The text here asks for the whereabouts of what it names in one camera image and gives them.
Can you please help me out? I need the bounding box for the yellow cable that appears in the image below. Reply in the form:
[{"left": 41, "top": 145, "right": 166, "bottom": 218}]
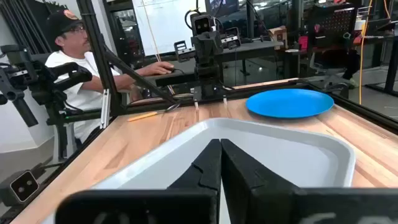
[
  {"left": 358, "top": 0, "right": 374, "bottom": 105},
  {"left": 141, "top": 0, "right": 175, "bottom": 95}
]

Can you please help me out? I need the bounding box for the grey plastic tray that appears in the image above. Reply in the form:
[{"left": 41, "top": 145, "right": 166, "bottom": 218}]
[{"left": 42, "top": 117, "right": 357, "bottom": 224}]

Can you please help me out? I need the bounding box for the person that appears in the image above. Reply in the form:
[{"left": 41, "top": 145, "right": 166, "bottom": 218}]
[{"left": 45, "top": 9, "right": 175, "bottom": 147}]

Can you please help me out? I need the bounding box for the small cardboard box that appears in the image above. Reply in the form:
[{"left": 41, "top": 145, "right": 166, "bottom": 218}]
[{"left": 269, "top": 26, "right": 289, "bottom": 49}]

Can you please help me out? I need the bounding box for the spoon with orange handle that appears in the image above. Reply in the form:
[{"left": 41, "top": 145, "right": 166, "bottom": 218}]
[{"left": 127, "top": 103, "right": 181, "bottom": 123}]

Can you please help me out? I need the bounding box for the black standing desk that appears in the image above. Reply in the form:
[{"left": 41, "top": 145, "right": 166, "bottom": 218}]
[{"left": 362, "top": 18, "right": 398, "bottom": 97}]

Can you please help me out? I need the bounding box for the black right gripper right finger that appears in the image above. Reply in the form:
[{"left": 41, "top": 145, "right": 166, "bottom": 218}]
[{"left": 221, "top": 139, "right": 398, "bottom": 224}]

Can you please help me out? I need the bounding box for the blue round plate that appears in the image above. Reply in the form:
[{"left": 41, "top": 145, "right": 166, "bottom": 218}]
[{"left": 245, "top": 88, "right": 335, "bottom": 119}]

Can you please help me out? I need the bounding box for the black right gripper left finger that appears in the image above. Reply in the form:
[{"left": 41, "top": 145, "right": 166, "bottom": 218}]
[{"left": 55, "top": 139, "right": 221, "bottom": 224}]

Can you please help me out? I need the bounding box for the whiteboard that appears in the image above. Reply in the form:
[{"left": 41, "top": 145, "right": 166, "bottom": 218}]
[{"left": 132, "top": 0, "right": 208, "bottom": 57}]

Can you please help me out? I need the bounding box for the black tool cart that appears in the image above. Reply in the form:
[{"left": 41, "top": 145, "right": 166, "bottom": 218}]
[{"left": 307, "top": 3, "right": 361, "bottom": 82}]

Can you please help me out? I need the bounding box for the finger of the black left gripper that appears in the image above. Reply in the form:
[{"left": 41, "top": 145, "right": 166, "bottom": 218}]
[
  {"left": 173, "top": 40, "right": 196, "bottom": 63},
  {"left": 222, "top": 27, "right": 241, "bottom": 50}
]

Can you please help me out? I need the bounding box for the computer monitor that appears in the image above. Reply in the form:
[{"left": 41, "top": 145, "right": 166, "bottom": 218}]
[{"left": 205, "top": 0, "right": 240, "bottom": 18}]

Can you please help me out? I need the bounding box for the silver aluminium bracket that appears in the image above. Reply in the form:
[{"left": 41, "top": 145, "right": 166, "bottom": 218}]
[{"left": 99, "top": 88, "right": 111, "bottom": 130}]

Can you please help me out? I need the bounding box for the black table-level camera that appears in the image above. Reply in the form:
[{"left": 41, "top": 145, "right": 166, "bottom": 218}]
[{"left": 0, "top": 169, "right": 41, "bottom": 207}]

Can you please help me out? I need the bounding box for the grey desk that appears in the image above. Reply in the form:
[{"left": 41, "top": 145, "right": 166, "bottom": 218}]
[
  {"left": 144, "top": 60, "right": 200, "bottom": 88},
  {"left": 174, "top": 40, "right": 284, "bottom": 63}
]

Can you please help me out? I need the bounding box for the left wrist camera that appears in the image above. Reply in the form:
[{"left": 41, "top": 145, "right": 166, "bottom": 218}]
[{"left": 190, "top": 14, "right": 216, "bottom": 35}]

